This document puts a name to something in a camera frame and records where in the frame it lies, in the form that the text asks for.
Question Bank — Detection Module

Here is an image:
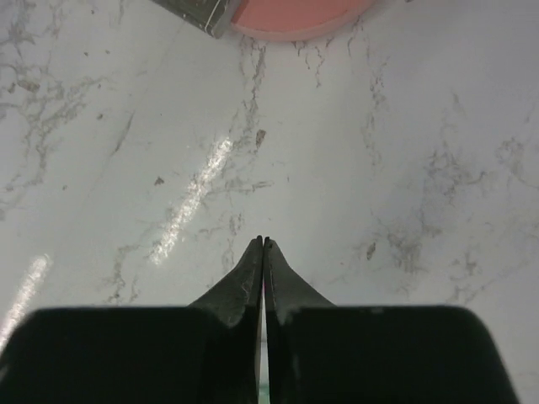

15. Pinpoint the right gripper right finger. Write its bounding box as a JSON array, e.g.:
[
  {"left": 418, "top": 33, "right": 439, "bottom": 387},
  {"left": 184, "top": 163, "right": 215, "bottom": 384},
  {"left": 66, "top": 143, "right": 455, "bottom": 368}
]
[{"left": 263, "top": 239, "right": 518, "bottom": 403}]

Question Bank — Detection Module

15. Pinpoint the dark printed booklet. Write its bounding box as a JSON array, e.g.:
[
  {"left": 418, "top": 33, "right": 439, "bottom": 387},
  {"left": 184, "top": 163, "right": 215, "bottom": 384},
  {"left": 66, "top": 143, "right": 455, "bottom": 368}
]
[{"left": 153, "top": 0, "right": 242, "bottom": 39}]

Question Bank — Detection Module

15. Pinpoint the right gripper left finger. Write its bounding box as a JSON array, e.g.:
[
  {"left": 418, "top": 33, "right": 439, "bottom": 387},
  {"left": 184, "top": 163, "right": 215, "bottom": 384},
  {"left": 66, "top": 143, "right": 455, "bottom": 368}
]
[{"left": 1, "top": 238, "right": 263, "bottom": 403}]

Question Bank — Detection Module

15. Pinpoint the pink wooden tiered shelf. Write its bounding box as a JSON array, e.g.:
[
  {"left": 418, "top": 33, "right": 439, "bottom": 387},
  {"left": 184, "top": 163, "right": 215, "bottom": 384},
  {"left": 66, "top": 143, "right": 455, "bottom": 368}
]
[{"left": 231, "top": 0, "right": 374, "bottom": 42}]

